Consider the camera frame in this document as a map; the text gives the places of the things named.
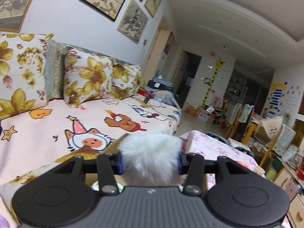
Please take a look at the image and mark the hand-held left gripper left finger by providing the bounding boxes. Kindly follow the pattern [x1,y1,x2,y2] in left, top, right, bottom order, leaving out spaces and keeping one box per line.
[53,152,124,195]

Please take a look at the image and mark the wooden chair with white cover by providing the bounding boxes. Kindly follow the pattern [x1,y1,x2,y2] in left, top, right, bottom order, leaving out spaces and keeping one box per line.
[260,116,284,169]

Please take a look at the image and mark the white paper cup green print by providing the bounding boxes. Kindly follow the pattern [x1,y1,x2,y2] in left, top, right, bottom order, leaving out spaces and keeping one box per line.
[254,166,266,178]

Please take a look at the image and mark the framed picture beside door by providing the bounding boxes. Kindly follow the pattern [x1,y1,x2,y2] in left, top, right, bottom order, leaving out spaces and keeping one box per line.
[164,31,175,55]

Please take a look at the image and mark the pile of blue clothes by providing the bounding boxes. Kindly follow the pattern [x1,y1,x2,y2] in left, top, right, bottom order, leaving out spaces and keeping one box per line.
[152,76,174,92]

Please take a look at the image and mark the yellow floral cushion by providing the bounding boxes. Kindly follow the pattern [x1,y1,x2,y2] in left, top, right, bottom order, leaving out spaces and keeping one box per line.
[112,63,143,100]
[64,50,114,108]
[0,33,55,120]

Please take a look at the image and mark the orange snack packet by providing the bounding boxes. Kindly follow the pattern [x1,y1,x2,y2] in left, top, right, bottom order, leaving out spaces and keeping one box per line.
[231,160,251,171]

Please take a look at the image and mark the pink printed tablecloth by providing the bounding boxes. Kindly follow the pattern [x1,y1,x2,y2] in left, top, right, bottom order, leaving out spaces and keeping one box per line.
[179,130,266,193]

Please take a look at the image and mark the orange printed cardboard box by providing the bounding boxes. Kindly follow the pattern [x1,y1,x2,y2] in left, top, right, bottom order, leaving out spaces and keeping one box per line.
[185,104,199,117]

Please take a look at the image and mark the glass display cabinet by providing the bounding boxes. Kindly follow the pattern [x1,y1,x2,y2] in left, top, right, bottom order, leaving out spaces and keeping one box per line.
[228,72,271,105]

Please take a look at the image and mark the grey lace sofa back cover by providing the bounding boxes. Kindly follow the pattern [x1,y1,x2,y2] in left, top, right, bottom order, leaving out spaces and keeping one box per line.
[45,40,68,100]

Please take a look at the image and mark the chair with blue quilted cover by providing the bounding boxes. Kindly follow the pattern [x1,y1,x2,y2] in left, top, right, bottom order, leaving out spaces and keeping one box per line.
[272,123,300,164]

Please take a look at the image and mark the green waste bin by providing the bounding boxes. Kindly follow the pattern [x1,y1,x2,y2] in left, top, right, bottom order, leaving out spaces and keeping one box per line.
[266,166,279,181]

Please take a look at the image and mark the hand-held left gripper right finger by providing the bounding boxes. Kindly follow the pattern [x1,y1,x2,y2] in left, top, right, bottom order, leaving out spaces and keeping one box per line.
[178,152,247,196]

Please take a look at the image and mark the white fluffy plush toy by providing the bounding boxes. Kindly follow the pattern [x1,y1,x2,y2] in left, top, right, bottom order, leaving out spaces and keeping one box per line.
[117,133,184,188]

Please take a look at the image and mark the black bag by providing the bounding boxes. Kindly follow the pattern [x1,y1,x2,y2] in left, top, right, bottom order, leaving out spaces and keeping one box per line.
[147,79,164,89]

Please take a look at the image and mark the giraffe height chart sticker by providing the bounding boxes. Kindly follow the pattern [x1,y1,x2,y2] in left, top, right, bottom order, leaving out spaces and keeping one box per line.
[201,58,225,108]

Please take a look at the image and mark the cream cabinet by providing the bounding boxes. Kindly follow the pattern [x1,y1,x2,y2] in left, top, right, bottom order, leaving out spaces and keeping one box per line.
[280,164,304,228]

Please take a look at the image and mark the white and blue cardboard box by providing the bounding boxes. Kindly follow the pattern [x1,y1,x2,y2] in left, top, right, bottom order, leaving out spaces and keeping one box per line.
[198,110,210,124]

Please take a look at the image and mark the sofa with cartoon cover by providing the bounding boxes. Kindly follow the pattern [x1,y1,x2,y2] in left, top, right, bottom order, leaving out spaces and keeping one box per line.
[0,95,182,202]

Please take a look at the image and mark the wooden chair with pale cover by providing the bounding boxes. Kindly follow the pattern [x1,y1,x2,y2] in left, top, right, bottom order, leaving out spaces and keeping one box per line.
[228,103,255,138]

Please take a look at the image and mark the large framed wall picture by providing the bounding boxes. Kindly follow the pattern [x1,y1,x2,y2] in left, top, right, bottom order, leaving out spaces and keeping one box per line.
[0,0,44,32]

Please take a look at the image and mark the glass jar appliance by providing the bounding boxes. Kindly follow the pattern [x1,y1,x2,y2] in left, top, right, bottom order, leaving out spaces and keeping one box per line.
[291,152,304,168]

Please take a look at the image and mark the yellow dining table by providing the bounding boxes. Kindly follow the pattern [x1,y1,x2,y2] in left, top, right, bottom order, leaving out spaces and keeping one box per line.
[241,119,263,148]

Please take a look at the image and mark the blue wall chart poster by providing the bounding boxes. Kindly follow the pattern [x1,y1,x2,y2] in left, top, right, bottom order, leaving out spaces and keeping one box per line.
[268,82,300,119]

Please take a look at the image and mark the blue denim chair back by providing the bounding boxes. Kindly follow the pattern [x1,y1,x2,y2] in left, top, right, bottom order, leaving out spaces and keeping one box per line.
[205,132,228,144]
[234,146,253,157]

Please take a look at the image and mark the unframed sketch wall picture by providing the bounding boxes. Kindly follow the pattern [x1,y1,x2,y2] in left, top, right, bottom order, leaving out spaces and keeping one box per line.
[117,0,149,44]

